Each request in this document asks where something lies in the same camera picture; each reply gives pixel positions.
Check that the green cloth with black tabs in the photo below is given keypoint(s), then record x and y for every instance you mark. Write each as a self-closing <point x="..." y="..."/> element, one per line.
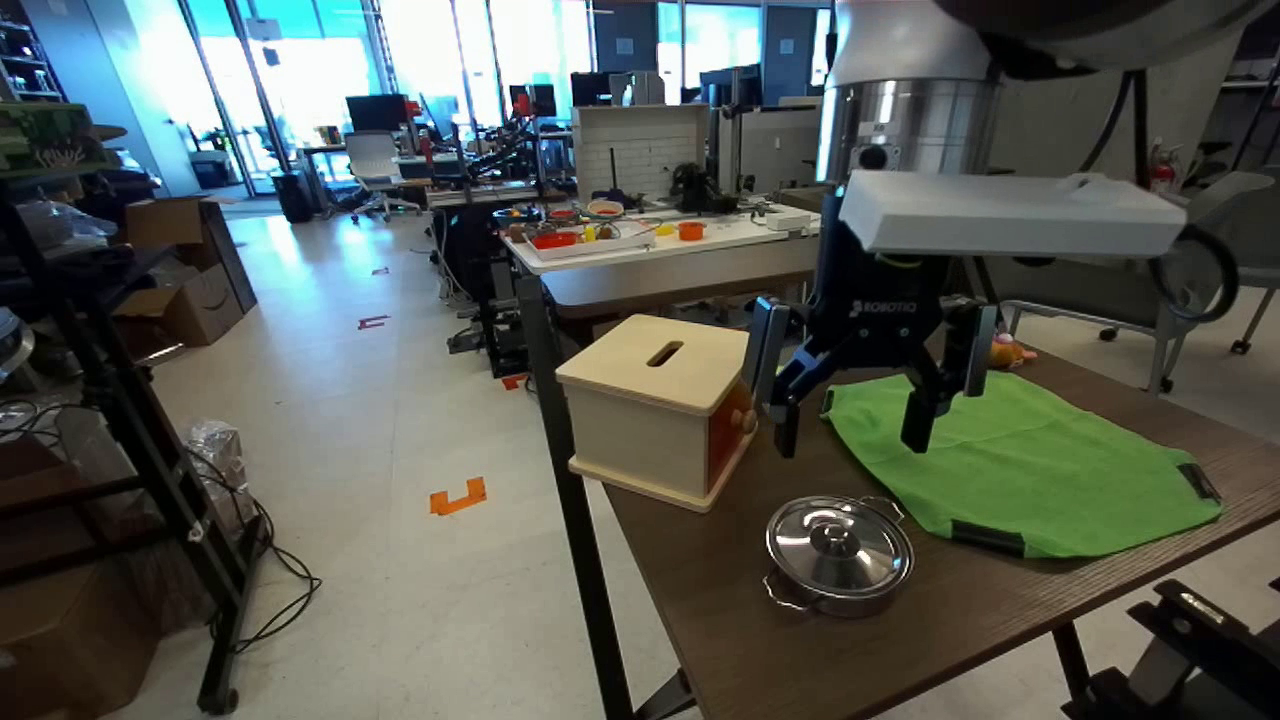
<point x="1053" y="466"/>

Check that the steel pot lid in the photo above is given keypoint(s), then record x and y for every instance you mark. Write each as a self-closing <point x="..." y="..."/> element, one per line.
<point x="867" y="559"/>

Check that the red fire extinguisher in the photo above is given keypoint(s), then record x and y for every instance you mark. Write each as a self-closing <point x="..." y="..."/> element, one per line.
<point x="1166" y="165"/>

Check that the white table with toys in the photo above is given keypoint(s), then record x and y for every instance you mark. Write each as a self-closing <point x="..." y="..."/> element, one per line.
<point x="721" y="233"/>

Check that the red tray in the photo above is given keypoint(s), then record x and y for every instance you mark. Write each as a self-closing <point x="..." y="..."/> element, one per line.
<point x="552" y="241"/>

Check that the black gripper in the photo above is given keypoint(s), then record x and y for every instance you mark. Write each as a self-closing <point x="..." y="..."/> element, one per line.
<point x="880" y="304"/>

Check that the small black monitor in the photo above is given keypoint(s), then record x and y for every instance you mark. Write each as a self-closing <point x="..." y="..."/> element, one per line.
<point x="373" y="112"/>

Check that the black shelf rack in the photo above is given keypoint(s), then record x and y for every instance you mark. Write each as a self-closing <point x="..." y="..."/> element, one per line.
<point x="126" y="412"/>

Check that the black metal table leg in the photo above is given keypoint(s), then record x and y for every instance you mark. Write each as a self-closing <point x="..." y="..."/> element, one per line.
<point x="585" y="585"/>

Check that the steel pot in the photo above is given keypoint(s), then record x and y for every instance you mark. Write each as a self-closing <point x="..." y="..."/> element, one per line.
<point x="853" y="606"/>

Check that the wooden box with slot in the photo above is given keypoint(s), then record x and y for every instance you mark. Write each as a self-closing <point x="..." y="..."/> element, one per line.
<point x="640" y="400"/>

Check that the tall cardboard box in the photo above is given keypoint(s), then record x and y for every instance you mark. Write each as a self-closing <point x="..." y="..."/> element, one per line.
<point x="173" y="226"/>

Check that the white office chair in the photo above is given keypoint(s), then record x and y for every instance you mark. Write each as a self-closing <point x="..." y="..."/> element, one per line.
<point x="373" y="162"/>

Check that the clear plastic bag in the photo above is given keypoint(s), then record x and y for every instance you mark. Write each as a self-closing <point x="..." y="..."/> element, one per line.
<point x="220" y="461"/>

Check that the black trash bin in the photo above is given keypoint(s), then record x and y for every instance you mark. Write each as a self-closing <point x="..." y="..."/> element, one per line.
<point x="295" y="196"/>

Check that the low cardboard box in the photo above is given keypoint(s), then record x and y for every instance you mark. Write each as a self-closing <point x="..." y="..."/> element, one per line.
<point x="187" y="314"/>

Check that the orange cup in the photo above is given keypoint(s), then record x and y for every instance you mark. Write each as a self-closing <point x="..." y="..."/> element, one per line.
<point x="690" y="228"/>

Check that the orange toy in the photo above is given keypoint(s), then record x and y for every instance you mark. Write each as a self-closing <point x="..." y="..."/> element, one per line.
<point x="1013" y="352"/>

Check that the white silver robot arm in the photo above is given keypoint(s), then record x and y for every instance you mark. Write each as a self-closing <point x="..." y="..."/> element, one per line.
<point x="905" y="123"/>

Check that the orange floor tape marker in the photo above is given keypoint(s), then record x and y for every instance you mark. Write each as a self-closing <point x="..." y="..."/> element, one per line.
<point x="456" y="500"/>

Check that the white partition panel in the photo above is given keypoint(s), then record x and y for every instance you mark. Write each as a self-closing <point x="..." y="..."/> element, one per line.
<point x="640" y="146"/>

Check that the black stand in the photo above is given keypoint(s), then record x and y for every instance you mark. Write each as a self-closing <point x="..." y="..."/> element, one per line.
<point x="1184" y="653"/>

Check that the red floor tape marker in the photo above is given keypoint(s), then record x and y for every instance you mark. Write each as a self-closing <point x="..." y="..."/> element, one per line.
<point x="373" y="322"/>

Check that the dark wood side table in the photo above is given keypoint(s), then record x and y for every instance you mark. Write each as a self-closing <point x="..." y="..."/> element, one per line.
<point x="640" y="285"/>

